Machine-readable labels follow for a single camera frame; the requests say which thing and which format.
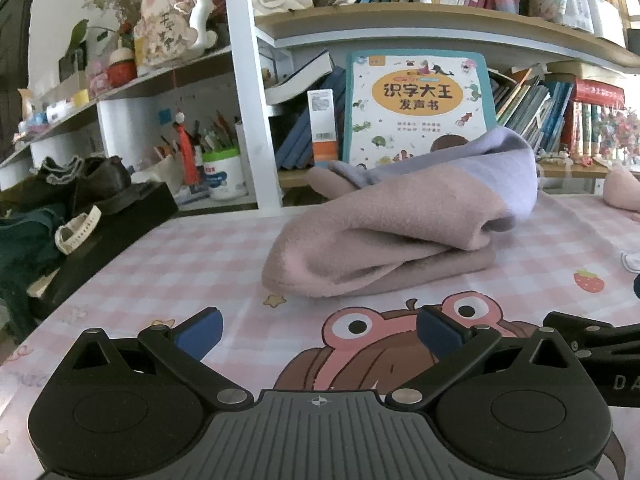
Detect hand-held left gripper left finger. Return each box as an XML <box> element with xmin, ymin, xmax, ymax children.
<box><xmin>65</xmin><ymin>307</ymin><xmax>256</xmax><ymax>410</ymax></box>

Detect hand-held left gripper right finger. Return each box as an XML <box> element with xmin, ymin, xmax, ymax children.
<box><xmin>386</xmin><ymin>305</ymin><xmax>576</xmax><ymax>408</ymax></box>

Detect pink and purple sweater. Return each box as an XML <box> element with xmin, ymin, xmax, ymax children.
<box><xmin>261</xmin><ymin>127</ymin><xmax>540</xmax><ymax>300</ymax></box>

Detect pink checked cartoon tablecloth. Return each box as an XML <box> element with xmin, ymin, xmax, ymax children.
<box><xmin>0</xmin><ymin>192</ymin><xmax>640</xmax><ymax>480</ymax></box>

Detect pink plush toy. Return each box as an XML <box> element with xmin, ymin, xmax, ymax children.
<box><xmin>602</xmin><ymin>160</ymin><xmax>640</xmax><ymax>222</ymax></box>

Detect black box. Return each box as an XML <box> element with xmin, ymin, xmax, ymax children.
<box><xmin>27</xmin><ymin>182</ymin><xmax>179</xmax><ymax>322</ymax></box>

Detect pink artificial flower bunch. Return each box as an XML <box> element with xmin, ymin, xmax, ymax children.
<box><xmin>596</xmin><ymin>110</ymin><xmax>640</xmax><ymax>167</ymax></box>

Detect white pen holder tub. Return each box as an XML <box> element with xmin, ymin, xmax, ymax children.
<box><xmin>201</xmin><ymin>152</ymin><xmax>249</xmax><ymax>202</ymax></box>

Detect white pencil pouch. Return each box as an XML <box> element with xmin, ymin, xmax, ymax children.
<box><xmin>125</xmin><ymin>152</ymin><xmax>185</xmax><ymax>196</ymax></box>

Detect black leather shoe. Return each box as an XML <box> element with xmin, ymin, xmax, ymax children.
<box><xmin>27</xmin><ymin>156</ymin><xmax>151</xmax><ymax>216</ymax></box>

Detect red tassel ornament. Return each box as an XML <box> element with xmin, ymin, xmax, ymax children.
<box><xmin>172</xmin><ymin>112</ymin><xmax>197</xmax><ymax>186</ymax></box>

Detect dark green cloth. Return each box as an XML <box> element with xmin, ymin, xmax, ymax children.
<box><xmin>0</xmin><ymin>202</ymin><xmax>69</xmax><ymax>346</ymax></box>

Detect thick red book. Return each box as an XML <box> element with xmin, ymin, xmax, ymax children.
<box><xmin>570</xmin><ymin>78</ymin><xmax>627</xmax><ymax>107</ymax></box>

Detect bunch of pens and pencils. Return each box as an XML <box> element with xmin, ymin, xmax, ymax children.
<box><xmin>192</xmin><ymin>110</ymin><xmax>242</xmax><ymax>155</ymax></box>

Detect row of leaning children's books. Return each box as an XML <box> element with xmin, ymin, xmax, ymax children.
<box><xmin>487</xmin><ymin>60</ymin><xmax>640</xmax><ymax>158</ymax></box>

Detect set of dark blue books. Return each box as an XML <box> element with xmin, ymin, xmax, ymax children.
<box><xmin>275</xmin><ymin>71</ymin><xmax>347</xmax><ymax>171</ymax></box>

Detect teal children's picture book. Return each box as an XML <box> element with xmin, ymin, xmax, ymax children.
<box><xmin>340</xmin><ymin>51</ymin><xmax>498</xmax><ymax>168</ymax></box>

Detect white and wooden bookshelf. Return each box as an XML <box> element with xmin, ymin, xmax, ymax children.
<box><xmin>0</xmin><ymin>0</ymin><xmax>640</xmax><ymax>211</ymax></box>

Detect white and orange carton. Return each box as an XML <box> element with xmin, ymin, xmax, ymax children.
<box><xmin>306</xmin><ymin>89</ymin><xmax>335</xmax><ymax>166</ymax></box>

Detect thick dark-cover book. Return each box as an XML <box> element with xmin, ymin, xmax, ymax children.
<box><xmin>264</xmin><ymin>50</ymin><xmax>335</xmax><ymax>106</ymax></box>

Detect red round doll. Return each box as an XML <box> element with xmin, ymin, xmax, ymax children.
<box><xmin>107</xmin><ymin>47</ymin><xmax>138</xmax><ymax>88</ymax></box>

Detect white patterned containers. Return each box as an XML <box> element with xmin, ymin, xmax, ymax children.
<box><xmin>545</xmin><ymin>0</ymin><xmax>627</xmax><ymax>47</ymax></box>

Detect white teapot ornament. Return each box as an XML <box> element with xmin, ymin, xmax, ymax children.
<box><xmin>134</xmin><ymin>0</ymin><xmax>219</xmax><ymax>67</ymax></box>

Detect green leafy plant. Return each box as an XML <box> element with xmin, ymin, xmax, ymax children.
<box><xmin>64</xmin><ymin>19</ymin><xmax>121</xmax><ymax>58</ymax></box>

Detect cream perforated strap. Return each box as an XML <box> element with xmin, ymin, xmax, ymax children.
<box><xmin>54</xmin><ymin>205</ymin><xmax>102</xmax><ymax>255</ymax></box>

